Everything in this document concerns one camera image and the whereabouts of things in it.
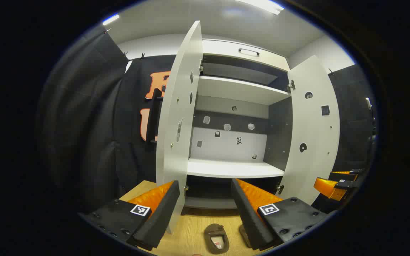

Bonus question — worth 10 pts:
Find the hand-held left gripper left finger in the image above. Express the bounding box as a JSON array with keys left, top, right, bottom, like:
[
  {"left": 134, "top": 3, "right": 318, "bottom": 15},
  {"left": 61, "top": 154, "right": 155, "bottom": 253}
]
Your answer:
[{"left": 78, "top": 180, "right": 180, "bottom": 251}]

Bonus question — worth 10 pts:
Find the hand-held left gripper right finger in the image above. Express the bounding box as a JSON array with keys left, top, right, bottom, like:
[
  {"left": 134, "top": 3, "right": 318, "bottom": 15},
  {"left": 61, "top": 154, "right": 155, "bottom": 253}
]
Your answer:
[{"left": 231, "top": 178, "right": 330, "bottom": 251}]

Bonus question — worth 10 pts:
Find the brown fuzzy shoe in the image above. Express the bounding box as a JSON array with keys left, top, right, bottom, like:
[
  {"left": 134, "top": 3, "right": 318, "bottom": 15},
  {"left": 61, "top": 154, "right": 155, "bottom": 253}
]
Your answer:
[
  {"left": 204, "top": 223, "right": 230, "bottom": 255},
  {"left": 240, "top": 224, "right": 252, "bottom": 248}
]

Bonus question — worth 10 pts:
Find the white cabinet door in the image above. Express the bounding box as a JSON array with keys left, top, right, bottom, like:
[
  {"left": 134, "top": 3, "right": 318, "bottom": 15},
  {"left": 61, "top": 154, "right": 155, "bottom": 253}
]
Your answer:
[
  {"left": 155, "top": 20, "right": 204, "bottom": 235},
  {"left": 278, "top": 55, "right": 341, "bottom": 206}
]

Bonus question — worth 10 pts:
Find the white shoe cabinet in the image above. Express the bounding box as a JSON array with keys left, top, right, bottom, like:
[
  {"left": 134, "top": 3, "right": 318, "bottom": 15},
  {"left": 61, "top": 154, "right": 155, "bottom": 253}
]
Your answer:
[{"left": 184, "top": 38, "right": 294, "bottom": 210}]

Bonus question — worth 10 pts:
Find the white cabinet drawer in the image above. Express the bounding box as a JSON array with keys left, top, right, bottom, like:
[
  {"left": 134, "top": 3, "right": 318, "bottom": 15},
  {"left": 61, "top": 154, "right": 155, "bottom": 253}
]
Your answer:
[{"left": 202, "top": 39, "right": 290, "bottom": 71}]

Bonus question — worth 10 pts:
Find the ceiling light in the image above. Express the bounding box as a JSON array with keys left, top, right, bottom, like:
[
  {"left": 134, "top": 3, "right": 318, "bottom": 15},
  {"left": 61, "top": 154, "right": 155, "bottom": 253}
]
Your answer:
[
  {"left": 235, "top": 0, "right": 284, "bottom": 15},
  {"left": 102, "top": 14, "right": 120, "bottom": 26}
]

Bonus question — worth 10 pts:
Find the black door handle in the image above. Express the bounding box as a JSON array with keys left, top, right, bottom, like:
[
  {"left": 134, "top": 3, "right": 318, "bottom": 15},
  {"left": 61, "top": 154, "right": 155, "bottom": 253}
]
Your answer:
[{"left": 146, "top": 89, "right": 163, "bottom": 143}]

